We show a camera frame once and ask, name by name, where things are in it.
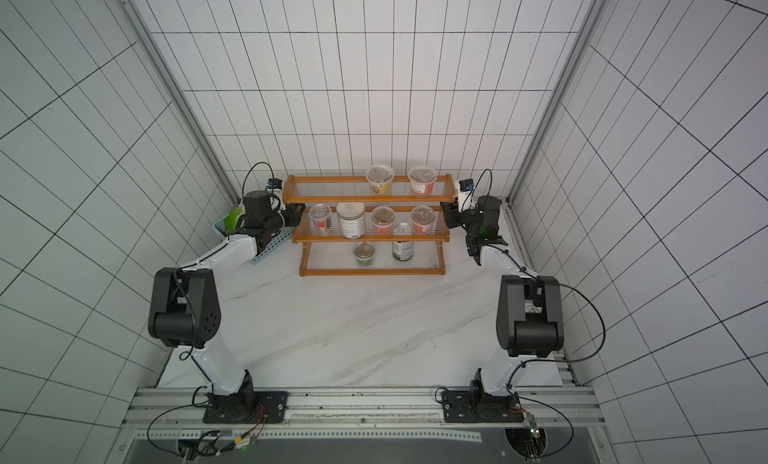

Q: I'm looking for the small red label seed jar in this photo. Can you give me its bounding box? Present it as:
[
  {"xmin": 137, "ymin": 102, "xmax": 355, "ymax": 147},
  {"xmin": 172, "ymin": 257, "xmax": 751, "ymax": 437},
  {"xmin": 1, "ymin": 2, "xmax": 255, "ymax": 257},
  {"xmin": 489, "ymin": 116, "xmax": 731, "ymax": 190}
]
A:
[{"xmin": 309, "ymin": 204, "xmax": 333, "ymax": 234}]

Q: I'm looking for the red label seed jar top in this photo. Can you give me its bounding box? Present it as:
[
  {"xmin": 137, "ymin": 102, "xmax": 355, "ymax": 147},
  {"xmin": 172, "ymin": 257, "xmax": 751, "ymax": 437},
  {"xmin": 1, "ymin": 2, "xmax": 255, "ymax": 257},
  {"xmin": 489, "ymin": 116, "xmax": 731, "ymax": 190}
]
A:
[{"xmin": 408, "ymin": 165, "xmax": 438, "ymax": 196}]

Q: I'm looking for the yellow label seed jar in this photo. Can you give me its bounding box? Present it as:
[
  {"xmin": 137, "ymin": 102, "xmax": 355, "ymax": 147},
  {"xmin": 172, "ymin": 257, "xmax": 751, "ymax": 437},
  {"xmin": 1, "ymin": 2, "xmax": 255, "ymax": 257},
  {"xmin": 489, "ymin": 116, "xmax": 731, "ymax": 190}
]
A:
[{"xmin": 365, "ymin": 164, "xmax": 395, "ymax": 195}]

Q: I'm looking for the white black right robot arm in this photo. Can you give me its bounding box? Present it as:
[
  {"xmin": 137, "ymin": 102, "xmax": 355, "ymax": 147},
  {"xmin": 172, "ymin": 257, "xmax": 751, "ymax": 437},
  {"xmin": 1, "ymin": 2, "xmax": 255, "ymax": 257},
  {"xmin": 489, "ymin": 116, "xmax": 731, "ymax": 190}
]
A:
[{"xmin": 441, "ymin": 196, "xmax": 565, "ymax": 404}]

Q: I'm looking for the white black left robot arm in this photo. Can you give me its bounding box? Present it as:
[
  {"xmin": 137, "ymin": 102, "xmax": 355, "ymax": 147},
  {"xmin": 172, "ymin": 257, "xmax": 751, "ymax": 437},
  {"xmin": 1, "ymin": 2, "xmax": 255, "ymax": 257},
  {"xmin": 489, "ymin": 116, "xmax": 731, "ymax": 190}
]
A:
[{"xmin": 148, "ymin": 190, "xmax": 306, "ymax": 409}]

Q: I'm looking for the red seed jar right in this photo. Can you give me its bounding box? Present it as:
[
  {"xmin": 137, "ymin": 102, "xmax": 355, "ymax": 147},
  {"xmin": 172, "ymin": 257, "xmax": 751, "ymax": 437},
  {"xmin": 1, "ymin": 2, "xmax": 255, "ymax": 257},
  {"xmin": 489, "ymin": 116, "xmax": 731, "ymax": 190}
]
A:
[{"xmin": 410, "ymin": 205, "xmax": 437, "ymax": 235}]

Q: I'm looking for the wooden three-tier shelf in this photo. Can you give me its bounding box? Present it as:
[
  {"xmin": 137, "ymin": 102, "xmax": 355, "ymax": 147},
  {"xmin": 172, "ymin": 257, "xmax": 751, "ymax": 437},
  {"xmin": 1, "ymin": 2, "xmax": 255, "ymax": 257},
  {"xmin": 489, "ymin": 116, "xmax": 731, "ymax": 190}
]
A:
[{"xmin": 283, "ymin": 174, "xmax": 456, "ymax": 277}]

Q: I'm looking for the large white labelled jar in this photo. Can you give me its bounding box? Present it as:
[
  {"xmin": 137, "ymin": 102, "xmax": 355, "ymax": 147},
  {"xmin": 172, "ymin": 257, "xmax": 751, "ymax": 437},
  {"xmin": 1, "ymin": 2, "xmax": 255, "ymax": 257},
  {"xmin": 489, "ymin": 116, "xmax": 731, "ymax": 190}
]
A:
[{"xmin": 336, "ymin": 202, "xmax": 366, "ymax": 239}]

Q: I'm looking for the red seed jar middle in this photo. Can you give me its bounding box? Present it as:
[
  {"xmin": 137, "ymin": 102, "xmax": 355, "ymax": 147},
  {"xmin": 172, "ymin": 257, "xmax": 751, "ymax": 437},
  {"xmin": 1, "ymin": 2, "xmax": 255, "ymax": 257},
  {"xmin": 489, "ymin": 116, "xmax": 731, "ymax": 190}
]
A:
[{"xmin": 371, "ymin": 206, "xmax": 396, "ymax": 235}]

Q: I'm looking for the green label seed jar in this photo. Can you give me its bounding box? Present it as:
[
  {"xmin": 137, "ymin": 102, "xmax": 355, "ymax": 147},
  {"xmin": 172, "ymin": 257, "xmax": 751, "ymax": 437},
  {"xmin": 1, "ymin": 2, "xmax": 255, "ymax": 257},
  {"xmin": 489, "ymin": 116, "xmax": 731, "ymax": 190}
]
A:
[{"xmin": 353, "ymin": 242, "xmax": 376, "ymax": 267}]

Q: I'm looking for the green napa cabbage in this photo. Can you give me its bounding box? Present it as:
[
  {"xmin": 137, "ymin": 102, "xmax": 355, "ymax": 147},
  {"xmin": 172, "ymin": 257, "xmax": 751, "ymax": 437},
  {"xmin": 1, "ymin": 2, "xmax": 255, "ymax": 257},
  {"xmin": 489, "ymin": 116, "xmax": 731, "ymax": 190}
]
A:
[{"xmin": 222, "ymin": 205, "xmax": 245, "ymax": 236}]

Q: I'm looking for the light blue plastic basket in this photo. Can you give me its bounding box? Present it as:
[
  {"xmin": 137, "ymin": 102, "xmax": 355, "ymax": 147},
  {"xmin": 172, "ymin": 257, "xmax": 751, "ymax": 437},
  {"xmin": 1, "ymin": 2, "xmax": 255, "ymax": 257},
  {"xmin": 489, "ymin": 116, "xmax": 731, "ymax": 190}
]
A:
[{"xmin": 212, "ymin": 216, "xmax": 295, "ymax": 262}]

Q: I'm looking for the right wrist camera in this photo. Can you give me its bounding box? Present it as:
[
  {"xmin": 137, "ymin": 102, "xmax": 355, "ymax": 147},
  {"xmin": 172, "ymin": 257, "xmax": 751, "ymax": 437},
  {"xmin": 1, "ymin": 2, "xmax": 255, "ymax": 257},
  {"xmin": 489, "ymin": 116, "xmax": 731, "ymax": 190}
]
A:
[{"xmin": 456, "ymin": 178, "xmax": 475, "ymax": 212}]

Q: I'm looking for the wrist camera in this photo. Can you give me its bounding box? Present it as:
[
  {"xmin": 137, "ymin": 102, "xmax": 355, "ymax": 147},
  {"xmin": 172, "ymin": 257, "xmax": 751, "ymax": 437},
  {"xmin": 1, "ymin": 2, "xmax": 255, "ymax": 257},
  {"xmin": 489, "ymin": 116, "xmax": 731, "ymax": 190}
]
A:
[
  {"xmin": 266, "ymin": 177, "xmax": 283, "ymax": 192},
  {"xmin": 456, "ymin": 178, "xmax": 475, "ymax": 212}
]

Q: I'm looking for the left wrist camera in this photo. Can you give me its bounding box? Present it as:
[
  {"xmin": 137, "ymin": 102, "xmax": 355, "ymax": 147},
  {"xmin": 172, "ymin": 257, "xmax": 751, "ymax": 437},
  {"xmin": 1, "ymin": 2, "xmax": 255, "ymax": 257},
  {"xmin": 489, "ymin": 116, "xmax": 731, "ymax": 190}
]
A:
[{"xmin": 266, "ymin": 177, "xmax": 283, "ymax": 192}]

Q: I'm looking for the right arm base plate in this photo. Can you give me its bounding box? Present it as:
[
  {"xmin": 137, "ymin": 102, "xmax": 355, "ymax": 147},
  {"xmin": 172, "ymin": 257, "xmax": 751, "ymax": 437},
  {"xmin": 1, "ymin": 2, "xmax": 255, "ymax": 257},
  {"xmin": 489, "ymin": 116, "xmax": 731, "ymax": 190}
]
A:
[{"xmin": 436, "ymin": 389, "xmax": 525, "ymax": 424}]

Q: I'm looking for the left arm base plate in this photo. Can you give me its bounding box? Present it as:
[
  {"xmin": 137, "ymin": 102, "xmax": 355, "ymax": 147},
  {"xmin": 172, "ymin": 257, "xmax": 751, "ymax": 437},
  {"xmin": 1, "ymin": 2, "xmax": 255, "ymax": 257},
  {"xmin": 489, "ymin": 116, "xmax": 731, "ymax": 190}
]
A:
[{"xmin": 203, "ymin": 391, "xmax": 289, "ymax": 425}]

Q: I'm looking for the aluminium mounting rail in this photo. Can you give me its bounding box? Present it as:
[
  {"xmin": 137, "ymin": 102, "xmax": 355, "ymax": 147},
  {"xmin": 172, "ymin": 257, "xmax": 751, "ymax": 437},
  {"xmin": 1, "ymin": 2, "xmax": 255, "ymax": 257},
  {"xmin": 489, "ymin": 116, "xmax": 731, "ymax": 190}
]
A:
[{"xmin": 121, "ymin": 386, "xmax": 606, "ymax": 431}]

